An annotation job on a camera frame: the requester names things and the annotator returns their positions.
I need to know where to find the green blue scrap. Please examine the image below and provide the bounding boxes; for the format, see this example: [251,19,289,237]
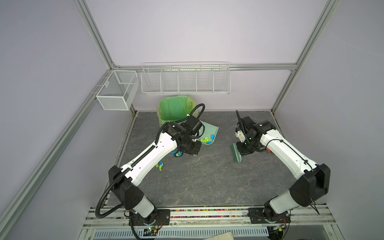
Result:
[156,162,164,171]
[200,135,215,144]

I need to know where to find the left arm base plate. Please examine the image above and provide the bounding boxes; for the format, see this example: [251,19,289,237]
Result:
[130,209,171,226]

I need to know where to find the green blue scrap far left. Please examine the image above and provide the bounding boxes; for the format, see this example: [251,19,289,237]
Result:
[156,162,164,171]

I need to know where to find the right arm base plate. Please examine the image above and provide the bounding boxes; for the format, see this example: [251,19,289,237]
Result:
[247,207,291,224]

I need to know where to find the small white wire basket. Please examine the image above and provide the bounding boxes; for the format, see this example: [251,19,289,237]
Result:
[96,70,140,111]

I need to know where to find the long white wire basket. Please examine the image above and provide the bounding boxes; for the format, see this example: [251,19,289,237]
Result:
[141,62,232,95]

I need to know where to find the blue paper scrap cluster left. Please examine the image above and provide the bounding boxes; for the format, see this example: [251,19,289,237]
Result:
[172,151,184,158]

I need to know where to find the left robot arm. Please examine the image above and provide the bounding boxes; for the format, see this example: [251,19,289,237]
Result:
[95,113,205,219]

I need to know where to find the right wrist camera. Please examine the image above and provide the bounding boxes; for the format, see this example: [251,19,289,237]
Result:
[235,128,246,143]

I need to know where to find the green blue scrap centre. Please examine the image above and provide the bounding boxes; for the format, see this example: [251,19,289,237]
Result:
[200,135,215,144]

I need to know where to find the mint green dustpan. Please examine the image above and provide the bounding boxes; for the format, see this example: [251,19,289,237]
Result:
[198,121,219,145]

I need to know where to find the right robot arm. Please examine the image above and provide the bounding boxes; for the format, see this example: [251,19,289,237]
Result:
[231,113,331,223]

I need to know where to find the green trash bin with bag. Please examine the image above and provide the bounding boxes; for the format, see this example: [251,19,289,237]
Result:
[157,95,197,127]

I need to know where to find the mint green hand brush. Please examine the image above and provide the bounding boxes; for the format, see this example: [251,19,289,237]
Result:
[230,144,242,163]

